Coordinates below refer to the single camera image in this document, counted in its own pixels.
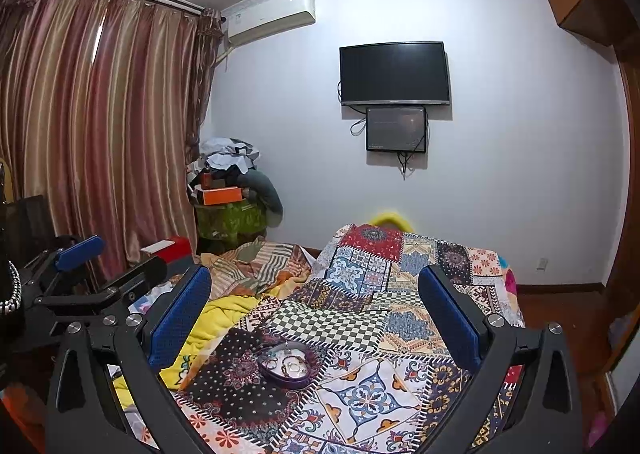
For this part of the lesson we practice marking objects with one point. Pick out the striped beige quilt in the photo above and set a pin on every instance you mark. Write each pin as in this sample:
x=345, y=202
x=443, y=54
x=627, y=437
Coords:
x=255, y=268

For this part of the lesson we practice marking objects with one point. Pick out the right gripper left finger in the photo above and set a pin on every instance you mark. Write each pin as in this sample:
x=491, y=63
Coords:
x=83, y=414

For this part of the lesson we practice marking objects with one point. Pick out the small black monitor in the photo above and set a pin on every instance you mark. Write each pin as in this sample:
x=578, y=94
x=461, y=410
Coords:
x=396, y=129

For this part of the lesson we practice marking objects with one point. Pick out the green bag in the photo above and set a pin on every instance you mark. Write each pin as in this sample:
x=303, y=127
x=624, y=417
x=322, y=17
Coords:
x=225, y=227

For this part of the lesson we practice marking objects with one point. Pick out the yellow blanket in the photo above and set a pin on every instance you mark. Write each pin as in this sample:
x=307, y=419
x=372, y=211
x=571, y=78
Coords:
x=216, y=317

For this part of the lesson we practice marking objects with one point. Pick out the colourful patchwork bedspread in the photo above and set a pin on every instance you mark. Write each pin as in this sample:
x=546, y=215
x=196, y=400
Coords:
x=386, y=378

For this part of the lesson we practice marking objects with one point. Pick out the white air conditioner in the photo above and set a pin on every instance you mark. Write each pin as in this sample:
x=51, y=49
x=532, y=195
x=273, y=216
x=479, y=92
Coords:
x=255, y=20

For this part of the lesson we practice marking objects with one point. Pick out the orange box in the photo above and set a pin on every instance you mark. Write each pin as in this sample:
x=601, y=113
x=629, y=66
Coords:
x=217, y=196

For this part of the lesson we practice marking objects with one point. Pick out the striped brown curtain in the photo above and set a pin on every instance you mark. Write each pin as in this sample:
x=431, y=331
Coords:
x=102, y=103

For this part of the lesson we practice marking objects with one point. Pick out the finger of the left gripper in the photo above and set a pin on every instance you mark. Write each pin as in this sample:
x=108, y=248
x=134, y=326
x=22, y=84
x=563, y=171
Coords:
x=77, y=255
x=136, y=282

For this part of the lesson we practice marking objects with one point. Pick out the red box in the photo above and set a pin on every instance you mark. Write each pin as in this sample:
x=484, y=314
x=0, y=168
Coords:
x=169, y=249

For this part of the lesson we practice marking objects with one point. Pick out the black wall television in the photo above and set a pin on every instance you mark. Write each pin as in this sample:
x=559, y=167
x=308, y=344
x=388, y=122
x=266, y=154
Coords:
x=395, y=73

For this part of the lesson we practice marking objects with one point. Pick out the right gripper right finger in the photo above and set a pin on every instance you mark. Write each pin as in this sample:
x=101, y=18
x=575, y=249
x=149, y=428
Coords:
x=544, y=416

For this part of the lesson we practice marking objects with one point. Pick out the purple heart-shaped tin box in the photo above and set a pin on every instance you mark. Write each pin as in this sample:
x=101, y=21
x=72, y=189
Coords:
x=291, y=365

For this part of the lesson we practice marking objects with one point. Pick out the pile of clothes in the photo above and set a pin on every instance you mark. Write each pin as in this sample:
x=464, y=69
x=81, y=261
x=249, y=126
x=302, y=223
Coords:
x=228, y=163

